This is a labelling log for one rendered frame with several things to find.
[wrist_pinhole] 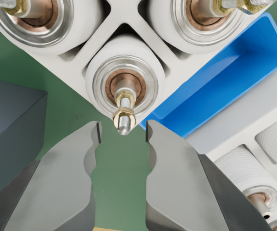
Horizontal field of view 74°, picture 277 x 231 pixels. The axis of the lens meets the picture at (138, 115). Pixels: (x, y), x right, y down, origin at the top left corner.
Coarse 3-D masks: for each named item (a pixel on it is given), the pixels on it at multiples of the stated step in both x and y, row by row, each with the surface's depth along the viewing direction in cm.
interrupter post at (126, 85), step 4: (124, 80) 20; (128, 80) 21; (120, 84) 20; (124, 84) 19; (128, 84) 19; (132, 84) 20; (116, 88) 20; (120, 88) 18; (124, 88) 18; (128, 88) 18; (132, 88) 19; (116, 92) 18; (132, 92) 18
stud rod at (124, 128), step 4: (124, 100) 17; (128, 100) 17; (120, 104) 17; (124, 104) 16; (128, 104) 17; (124, 116) 14; (120, 120) 14; (124, 120) 14; (128, 120) 14; (120, 124) 13; (124, 124) 13; (128, 124) 13; (120, 128) 13; (124, 128) 13; (128, 128) 13; (120, 132) 13; (124, 132) 13; (128, 132) 13
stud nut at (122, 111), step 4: (120, 108) 15; (124, 108) 15; (128, 108) 15; (116, 112) 15; (120, 112) 14; (124, 112) 14; (128, 112) 14; (132, 112) 14; (112, 116) 15; (116, 116) 14; (120, 116) 14; (128, 116) 14; (132, 116) 14; (116, 120) 14; (132, 120) 14; (116, 124) 15; (132, 124) 15; (116, 128) 15
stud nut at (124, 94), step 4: (120, 92) 18; (124, 92) 18; (128, 92) 18; (116, 96) 18; (120, 96) 18; (124, 96) 18; (128, 96) 18; (132, 96) 18; (116, 100) 18; (120, 100) 18; (132, 100) 18; (132, 104) 18
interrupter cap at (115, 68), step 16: (112, 64) 20; (128, 64) 20; (144, 64) 20; (96, 80) 20; (112, 80) 21; (144, 80) 21; (96, 96) 21; (112, 96) 22; (144, 96) 22; (112, 112) 22; (144, 112) 23
